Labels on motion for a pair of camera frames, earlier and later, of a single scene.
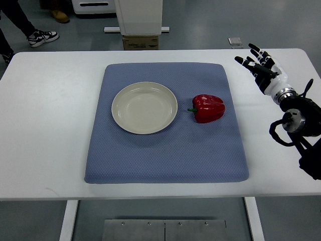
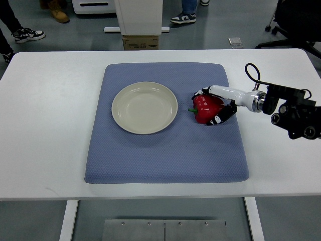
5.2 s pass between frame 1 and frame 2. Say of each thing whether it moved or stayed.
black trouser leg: moved
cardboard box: stayed
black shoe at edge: stayed
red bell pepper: stayed
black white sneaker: moved
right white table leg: stayed
